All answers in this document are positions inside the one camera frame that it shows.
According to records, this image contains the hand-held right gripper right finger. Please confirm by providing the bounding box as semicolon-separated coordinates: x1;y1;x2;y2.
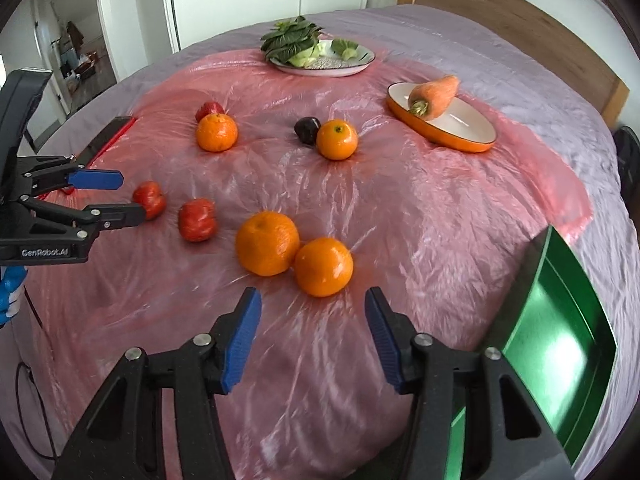
364;286;576;480

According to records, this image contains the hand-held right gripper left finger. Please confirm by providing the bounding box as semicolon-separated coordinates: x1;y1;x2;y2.
52;287;263;480

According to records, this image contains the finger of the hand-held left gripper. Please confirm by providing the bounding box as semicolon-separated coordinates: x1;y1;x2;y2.
17;195;147;241
20;155;124;196

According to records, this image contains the red wax apple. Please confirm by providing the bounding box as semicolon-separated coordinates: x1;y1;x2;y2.
178;198;218;243
132;181;167;221

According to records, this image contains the orange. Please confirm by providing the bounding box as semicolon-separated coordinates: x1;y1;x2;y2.
195;113;239;153
316;119;359;161
235;210;301;277
293;237;354;298

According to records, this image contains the green metallic tray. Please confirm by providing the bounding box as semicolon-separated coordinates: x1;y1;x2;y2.
445;225;617;480

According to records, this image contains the person's left hand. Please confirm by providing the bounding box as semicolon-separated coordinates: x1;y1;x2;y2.
0;265;28;331

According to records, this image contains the red plastic sheet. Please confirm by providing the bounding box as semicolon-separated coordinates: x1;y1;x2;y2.
30;52;593;480

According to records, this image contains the small red fruit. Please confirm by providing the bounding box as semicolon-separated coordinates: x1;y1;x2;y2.
194;101;226;122

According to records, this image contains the dark purple plum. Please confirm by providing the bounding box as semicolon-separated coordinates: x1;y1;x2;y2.
293;116;322;147

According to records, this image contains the orange oval dish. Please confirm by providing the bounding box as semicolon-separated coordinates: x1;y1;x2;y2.
386;82;498;154

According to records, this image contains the large green bok choy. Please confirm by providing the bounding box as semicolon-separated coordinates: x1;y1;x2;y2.
260;16;326;68

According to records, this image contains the carrot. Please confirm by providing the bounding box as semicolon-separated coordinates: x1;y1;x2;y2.
407;75;460;121

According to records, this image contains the white round plate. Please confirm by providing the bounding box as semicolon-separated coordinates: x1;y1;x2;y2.
267;39;377;78

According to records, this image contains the small green bok choy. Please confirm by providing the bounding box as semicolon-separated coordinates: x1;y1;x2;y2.
330;39;361;60

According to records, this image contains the purple bed blanket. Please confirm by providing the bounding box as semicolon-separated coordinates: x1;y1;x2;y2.
0;4;640;480

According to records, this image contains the wooden headboard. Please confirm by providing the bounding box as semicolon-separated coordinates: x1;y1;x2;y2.
397;0;630;128

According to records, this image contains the black cable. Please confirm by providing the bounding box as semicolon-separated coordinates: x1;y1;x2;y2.
14;360;58;461

